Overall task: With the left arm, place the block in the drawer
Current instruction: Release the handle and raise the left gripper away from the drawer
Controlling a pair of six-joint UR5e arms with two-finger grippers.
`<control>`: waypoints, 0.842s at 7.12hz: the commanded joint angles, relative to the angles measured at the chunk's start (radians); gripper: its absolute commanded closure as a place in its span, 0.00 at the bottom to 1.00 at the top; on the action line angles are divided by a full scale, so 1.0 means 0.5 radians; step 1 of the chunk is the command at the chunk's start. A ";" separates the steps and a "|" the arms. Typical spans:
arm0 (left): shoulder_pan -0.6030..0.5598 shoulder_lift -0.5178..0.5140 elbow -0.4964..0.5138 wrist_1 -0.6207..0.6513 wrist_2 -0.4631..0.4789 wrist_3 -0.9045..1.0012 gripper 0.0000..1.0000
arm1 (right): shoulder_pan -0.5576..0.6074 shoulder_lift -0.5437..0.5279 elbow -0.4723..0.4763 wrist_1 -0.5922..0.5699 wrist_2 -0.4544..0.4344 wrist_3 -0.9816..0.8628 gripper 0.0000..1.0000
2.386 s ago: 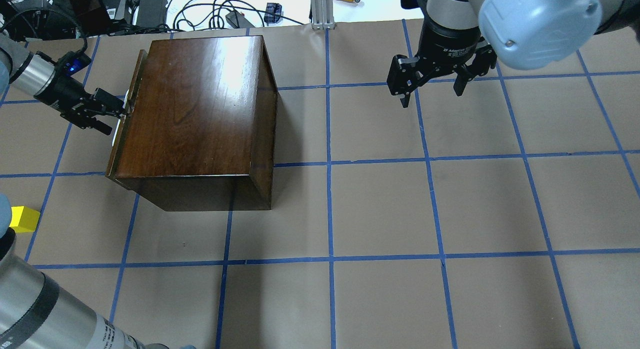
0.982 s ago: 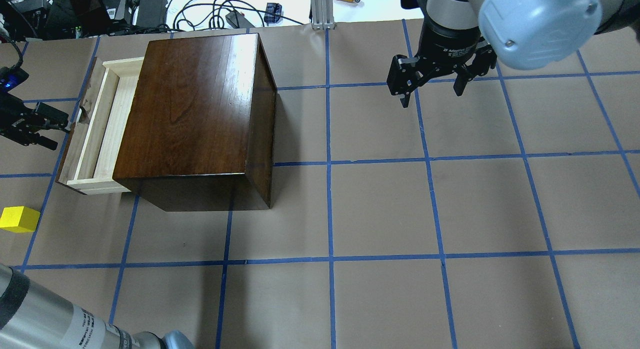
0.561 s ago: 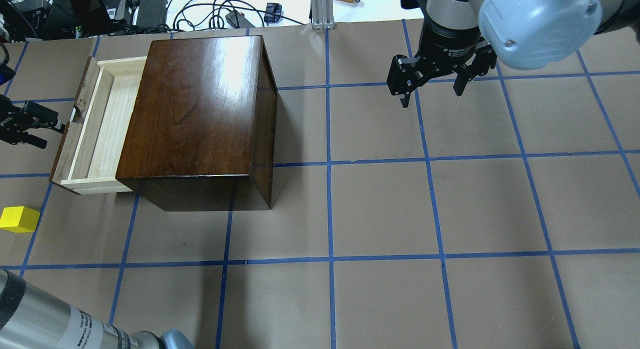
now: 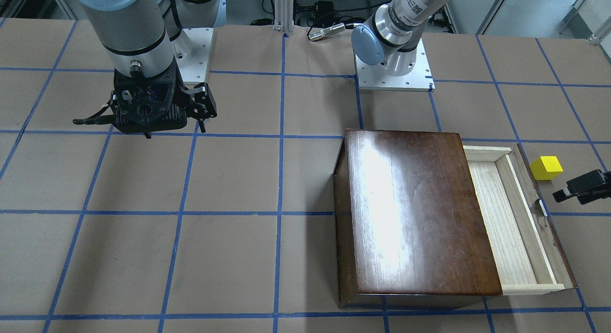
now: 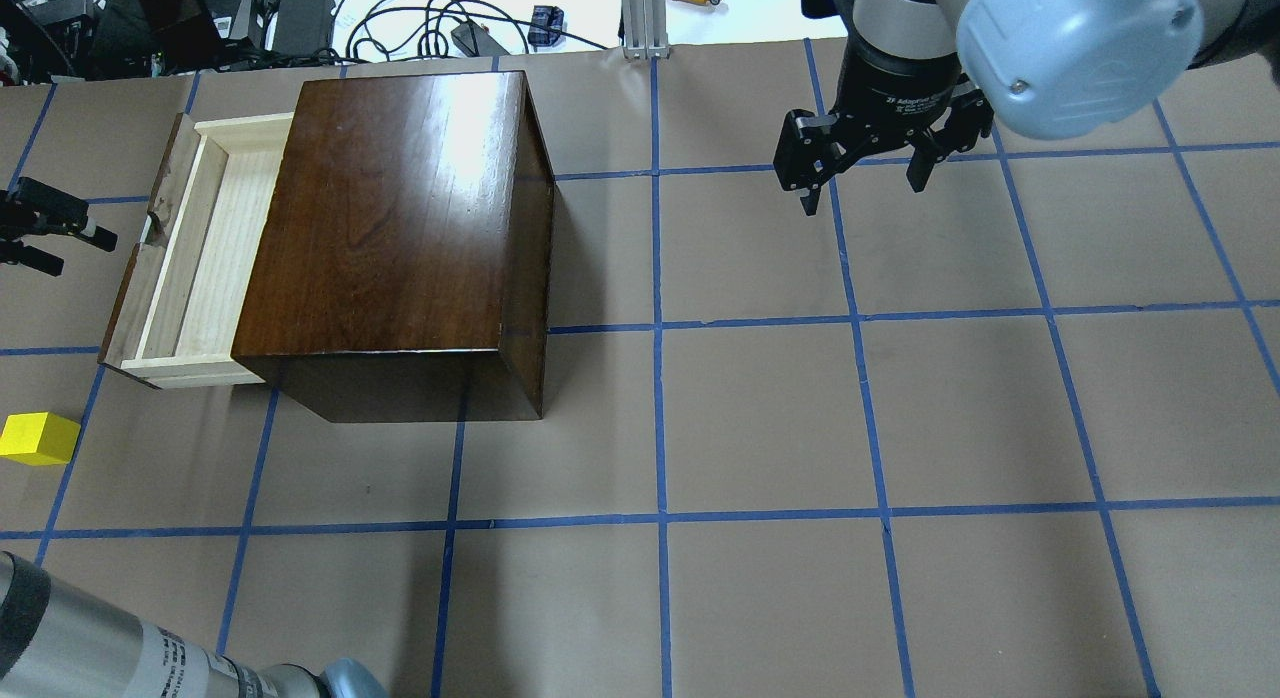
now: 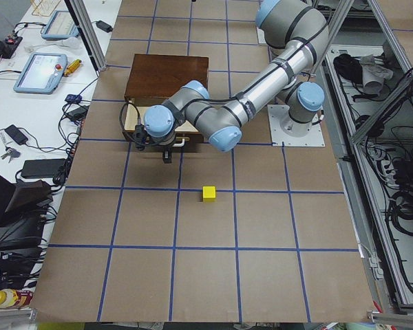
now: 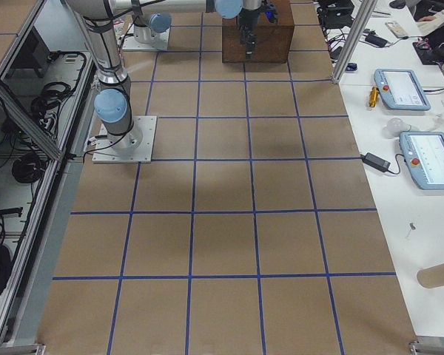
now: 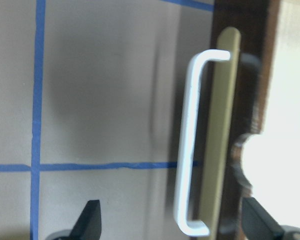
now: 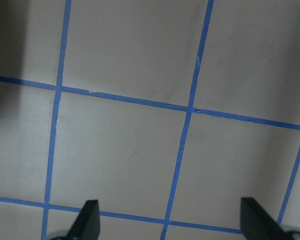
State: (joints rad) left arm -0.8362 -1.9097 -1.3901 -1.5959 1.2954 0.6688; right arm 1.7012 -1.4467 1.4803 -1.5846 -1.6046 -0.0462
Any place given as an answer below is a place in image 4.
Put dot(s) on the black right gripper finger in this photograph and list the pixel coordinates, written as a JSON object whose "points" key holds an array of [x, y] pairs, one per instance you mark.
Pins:
{"points": [[97, 118], [201, 105]]}

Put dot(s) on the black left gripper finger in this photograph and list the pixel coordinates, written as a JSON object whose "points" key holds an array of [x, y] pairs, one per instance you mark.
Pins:
{"points": [[587, 188]]}

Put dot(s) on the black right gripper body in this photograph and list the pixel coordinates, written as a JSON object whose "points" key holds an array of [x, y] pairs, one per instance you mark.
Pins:
{"points": [[204, 102]]}

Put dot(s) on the light wooden drawer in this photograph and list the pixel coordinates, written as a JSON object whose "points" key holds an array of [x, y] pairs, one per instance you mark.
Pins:
{"points": [[528, 256]]}

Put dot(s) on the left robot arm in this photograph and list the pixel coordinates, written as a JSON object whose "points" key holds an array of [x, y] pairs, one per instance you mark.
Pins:
{"points": [[395, 29]]}

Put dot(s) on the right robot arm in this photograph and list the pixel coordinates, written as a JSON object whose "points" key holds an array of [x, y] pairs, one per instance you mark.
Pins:
{"points": [[148, 44]]}

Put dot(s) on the yellow block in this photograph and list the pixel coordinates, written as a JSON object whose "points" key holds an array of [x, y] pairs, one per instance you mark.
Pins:
{"points": [[546, 168]]}

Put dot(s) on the dark wooden drawer cabinet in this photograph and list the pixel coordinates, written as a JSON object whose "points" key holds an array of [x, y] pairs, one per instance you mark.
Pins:
{"points": [[410, 231]]}

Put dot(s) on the silver connector plug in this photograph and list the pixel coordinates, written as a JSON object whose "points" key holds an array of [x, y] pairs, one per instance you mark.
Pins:
{"points": [[326, 32]]}

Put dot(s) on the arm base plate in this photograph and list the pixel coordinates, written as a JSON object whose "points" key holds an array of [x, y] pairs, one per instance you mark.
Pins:
{"points": [[403, 71], [192, 50]]}

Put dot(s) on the aluminium frame post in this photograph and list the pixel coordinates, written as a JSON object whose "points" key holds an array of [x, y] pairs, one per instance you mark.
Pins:
{"points": [[284, 11]]}

